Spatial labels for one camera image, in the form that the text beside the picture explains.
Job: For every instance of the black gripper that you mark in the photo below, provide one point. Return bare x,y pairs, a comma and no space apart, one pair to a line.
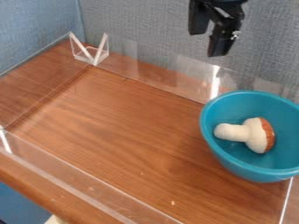
222,12

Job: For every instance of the clear acrylic barrier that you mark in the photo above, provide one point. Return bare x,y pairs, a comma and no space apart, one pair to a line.
101,143

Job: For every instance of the blue plastic bowl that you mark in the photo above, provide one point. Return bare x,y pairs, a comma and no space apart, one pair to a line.
233,108

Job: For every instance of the white toy mushroom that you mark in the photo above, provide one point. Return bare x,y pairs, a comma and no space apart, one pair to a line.
256,132

